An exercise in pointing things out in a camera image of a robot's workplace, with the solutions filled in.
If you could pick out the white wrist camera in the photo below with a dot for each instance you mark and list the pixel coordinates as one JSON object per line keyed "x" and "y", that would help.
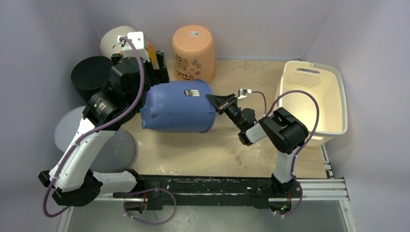
{"x": 137, "y": 39}
{"x": 242, "y": 93}

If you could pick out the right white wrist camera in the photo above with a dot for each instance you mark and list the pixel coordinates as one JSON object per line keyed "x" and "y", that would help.
{"x": 242, "y": 93}

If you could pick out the aluminium rail frame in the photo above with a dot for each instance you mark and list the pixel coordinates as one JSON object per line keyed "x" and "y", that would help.
{"x": 330, "y": 189}

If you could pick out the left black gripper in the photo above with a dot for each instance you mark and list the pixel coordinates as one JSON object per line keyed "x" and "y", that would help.
{"x": 160, "y": 75}

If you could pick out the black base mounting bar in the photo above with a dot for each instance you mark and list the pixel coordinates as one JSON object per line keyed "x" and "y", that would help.
{"x": 188, "y": 190}

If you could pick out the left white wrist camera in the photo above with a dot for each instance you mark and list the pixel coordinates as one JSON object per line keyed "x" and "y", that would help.
{"x": 137, "y": 39}

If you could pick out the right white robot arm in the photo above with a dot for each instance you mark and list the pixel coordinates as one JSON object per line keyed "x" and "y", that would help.
{"x": 285, "y": 131}

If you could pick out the cream laundry basket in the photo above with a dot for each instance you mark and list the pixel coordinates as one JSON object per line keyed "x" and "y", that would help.
{"x": 320, "y": 101}

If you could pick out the white orange yellow drum toy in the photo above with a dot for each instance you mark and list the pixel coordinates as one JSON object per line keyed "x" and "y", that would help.
{"x": 109, "y": 45}

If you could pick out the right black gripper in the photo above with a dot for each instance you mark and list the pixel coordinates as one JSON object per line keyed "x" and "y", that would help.
{"x": 226, "y": 104}

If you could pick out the orange bucket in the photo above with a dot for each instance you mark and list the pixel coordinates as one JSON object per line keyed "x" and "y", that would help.
{"x": 193, "y": 53}

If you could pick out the black large bucket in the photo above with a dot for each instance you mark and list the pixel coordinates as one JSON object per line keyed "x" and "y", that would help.
{"x": 89, "y": 75}

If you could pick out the blue bucket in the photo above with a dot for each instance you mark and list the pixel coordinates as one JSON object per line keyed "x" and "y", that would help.
{"x": 179, "y": 106}

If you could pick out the grey lavender bucket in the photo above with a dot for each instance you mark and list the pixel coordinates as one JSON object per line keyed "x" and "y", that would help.
{"x": 118, "y": 153}

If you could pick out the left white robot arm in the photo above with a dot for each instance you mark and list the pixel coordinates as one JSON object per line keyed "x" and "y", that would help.
{"x": 72, "y": 182}

